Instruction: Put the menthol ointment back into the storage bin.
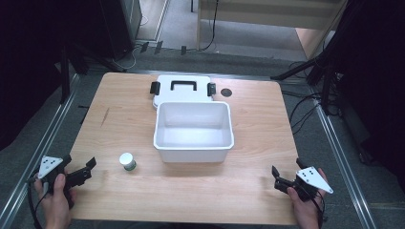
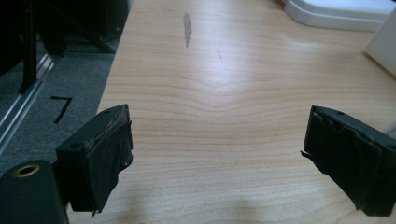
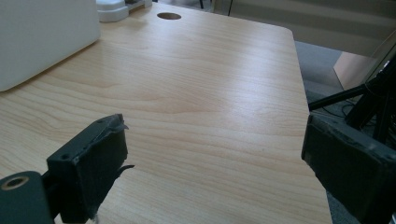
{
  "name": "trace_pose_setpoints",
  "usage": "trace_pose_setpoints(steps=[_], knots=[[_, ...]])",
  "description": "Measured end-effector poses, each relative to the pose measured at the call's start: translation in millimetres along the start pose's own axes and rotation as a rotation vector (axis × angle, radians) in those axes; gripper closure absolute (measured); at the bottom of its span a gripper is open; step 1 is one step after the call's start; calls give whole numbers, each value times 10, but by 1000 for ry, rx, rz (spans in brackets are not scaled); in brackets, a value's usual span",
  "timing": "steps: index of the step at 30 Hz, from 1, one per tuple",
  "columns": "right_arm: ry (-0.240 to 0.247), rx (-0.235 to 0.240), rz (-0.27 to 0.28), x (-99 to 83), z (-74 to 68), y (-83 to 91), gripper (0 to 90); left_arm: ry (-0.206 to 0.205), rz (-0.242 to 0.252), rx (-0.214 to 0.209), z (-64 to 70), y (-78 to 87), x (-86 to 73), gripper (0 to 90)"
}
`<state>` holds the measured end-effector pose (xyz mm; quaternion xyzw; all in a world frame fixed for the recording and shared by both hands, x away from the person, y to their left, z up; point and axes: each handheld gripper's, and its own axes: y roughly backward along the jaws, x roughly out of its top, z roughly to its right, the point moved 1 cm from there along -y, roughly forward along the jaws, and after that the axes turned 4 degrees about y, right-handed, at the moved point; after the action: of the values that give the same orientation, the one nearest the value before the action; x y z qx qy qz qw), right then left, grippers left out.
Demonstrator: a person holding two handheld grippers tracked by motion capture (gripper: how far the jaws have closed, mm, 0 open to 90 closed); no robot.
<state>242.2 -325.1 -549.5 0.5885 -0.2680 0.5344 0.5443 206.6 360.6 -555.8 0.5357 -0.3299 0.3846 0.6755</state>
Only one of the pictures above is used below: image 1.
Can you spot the white plastic storage box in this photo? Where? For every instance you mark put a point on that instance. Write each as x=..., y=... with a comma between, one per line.
x=193, y=133

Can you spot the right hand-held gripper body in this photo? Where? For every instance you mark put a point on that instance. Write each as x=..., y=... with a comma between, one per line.
x=310, y=183

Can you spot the aluminium floor rail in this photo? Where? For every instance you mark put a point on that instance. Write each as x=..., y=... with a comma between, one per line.
x=342, y=152
x=38, y=152

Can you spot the black tripod stand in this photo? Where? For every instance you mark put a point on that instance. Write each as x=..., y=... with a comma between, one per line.
x=313, y=68

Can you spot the person's left hand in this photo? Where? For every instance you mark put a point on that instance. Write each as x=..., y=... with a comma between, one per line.
x=56, y=203

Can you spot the round black table grommet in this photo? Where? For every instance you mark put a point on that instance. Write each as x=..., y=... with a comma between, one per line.
x=226, y=92

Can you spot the black equipment case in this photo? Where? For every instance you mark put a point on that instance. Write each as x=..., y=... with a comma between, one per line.
x=117, y=25

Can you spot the black metal stand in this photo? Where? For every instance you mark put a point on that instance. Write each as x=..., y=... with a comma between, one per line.
x=65, y=76

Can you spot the small white jar green label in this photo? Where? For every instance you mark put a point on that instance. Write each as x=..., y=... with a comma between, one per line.
x=127, y=161

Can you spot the dark curtain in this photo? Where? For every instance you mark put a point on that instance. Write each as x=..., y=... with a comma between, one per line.
x=375, y=79
x=28, y=63

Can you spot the light wooden cabinet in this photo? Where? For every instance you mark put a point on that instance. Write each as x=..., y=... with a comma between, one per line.
x=248, y=16

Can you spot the person's right hand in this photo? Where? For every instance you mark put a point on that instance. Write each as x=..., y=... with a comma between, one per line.
x=304, y=211

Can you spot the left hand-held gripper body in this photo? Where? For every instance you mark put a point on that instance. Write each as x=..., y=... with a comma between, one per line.
x=73, y=178

